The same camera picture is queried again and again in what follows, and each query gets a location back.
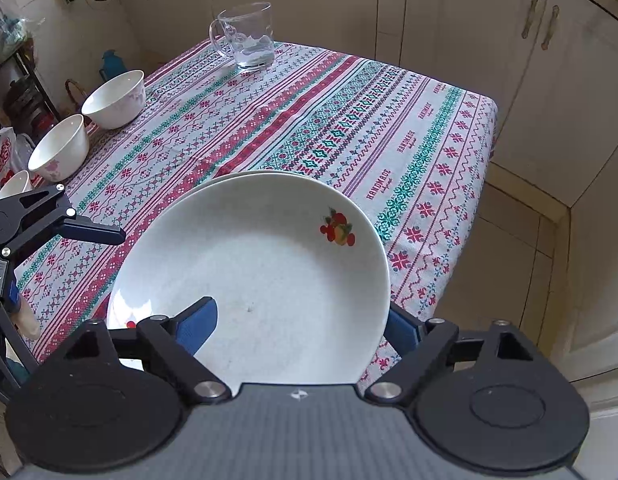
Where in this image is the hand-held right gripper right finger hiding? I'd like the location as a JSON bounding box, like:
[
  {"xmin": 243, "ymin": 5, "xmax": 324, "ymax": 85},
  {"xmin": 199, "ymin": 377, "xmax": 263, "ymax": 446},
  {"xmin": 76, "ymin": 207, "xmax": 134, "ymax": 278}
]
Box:
[{"xmin": 366, "ymin": 305, "xmax": 560, "ymax": 403}]

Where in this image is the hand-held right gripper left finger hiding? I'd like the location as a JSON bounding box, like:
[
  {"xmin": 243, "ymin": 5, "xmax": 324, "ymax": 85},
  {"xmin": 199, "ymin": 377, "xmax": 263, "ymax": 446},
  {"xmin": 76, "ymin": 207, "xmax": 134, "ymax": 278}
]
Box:
[{"xmin": 64, "ymin": 296, "xmax": 235, "ymax": 403}]

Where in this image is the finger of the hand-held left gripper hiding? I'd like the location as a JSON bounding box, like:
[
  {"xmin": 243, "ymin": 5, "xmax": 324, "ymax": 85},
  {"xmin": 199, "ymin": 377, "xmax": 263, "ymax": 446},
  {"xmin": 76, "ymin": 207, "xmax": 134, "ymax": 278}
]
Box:
[
  {"xmin": 0, "ymin": 183, "xmax": 126, "ymax": 261},
  {"xmin": 0, "ymin": 297, "xmax": 27, "ymax": 391}
]

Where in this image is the white plate fruit print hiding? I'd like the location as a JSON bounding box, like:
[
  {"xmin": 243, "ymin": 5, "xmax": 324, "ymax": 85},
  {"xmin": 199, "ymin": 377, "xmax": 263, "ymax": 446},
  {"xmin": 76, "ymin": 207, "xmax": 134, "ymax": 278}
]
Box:
[
  {"xmin": 106, "ymin": 174, "xmax": 391, "ymax": 393},
  {"xmin": 201, "ymin": 170, "xmax": 320, "ymax": 186}
]

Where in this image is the white ceramic bowl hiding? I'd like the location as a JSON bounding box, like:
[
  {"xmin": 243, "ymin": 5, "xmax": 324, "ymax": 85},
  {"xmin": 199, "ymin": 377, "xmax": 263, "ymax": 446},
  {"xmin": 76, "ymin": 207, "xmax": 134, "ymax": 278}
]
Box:
[
  {"xmin": 81, "ymin": 70, "xmax": 146, "ymax": 131},
  {"xmin": 0, "ymin": 170, "xmax": 34, "ymax": 202}
]

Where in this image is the white bowl pink flower print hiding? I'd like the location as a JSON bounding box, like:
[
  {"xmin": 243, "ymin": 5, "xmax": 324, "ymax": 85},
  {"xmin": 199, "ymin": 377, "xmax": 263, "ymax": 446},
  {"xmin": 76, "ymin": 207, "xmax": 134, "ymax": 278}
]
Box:
[{"xmin": 28, "ymin": 114, "xmax": 90, "ymax": 182}]

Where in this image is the red white plastic bag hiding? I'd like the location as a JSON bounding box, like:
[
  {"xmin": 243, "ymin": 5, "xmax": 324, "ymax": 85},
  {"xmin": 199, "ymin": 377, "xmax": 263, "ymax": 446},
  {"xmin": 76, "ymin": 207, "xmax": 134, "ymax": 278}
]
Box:
[{"xmin": 0, "ymin": 127, "xmax": 20, "ymax": 196}]

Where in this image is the blue thermos jug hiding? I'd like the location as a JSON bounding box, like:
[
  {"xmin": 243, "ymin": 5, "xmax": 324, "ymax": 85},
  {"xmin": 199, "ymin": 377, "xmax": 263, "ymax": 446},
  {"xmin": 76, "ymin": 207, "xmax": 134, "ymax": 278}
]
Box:
[{"xmin": 100, "ymin": 50, "xmax": 127, "ymax": 83}]

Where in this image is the clear plastic bag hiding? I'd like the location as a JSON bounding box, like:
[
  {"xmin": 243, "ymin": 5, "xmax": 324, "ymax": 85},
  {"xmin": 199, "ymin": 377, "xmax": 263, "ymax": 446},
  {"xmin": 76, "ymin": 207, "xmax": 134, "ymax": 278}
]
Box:
[{"xmin": 0, "ymin": 0, "xmax": 44, "ymax": 61}]

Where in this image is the patterned tablecloth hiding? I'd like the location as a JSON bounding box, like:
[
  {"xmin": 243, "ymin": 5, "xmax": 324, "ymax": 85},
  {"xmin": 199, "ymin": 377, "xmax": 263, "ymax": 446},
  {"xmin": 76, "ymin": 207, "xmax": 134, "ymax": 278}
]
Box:
[{"xmin": 14, "ymin": 40, "xmax": 500, "ymax": 386}]

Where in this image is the clear glass mug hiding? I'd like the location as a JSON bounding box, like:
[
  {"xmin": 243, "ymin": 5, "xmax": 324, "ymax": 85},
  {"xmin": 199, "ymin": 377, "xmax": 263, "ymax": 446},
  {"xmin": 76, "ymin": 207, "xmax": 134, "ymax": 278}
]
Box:
[{"xmin": 209, "ymin": 1, "xmax": 276, "ymax": 72}]

